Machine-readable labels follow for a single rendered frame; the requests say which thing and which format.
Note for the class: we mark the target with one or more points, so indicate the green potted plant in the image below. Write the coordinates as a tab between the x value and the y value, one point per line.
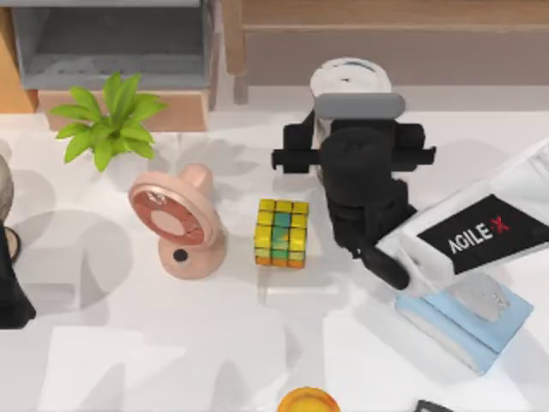
109	124

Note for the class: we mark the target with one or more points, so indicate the brown wooden cupboard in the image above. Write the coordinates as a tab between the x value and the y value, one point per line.
10	81

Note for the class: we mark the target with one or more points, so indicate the black framed object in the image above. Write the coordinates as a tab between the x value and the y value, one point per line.
433	407

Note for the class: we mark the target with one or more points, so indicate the pink desk fan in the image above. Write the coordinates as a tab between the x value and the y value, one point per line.
171	214

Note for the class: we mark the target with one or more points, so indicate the pale wooden shelf unit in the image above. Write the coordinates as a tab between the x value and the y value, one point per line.
386	26

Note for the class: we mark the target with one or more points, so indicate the yellow and green puzzle cube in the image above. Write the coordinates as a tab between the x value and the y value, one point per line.
281	232

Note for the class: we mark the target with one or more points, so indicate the white cup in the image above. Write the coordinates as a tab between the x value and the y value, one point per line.
347	75

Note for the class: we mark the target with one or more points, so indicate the orange round cup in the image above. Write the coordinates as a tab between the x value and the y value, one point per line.
309	401

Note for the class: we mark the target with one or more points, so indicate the light blue book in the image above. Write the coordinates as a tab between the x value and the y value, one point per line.
484	335

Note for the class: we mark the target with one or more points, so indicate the grey pierced drawer inside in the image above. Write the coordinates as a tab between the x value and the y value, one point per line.
116	34

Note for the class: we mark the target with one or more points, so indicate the silver shiny object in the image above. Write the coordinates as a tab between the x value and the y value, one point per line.
480	298

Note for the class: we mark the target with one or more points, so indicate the grey rounded object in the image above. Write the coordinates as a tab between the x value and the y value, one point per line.
5	189

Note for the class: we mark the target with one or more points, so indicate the pale wooden drawer front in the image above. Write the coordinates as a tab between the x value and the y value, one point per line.
180	109

